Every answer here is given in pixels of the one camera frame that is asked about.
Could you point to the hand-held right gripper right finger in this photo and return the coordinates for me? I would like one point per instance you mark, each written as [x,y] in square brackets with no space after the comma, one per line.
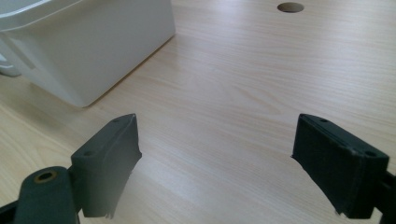
[339,168]

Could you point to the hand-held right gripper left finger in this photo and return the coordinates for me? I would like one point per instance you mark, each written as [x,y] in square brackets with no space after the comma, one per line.
[104,161]

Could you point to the white plastic bin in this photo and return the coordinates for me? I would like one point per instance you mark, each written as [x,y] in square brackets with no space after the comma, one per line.
[90,46]

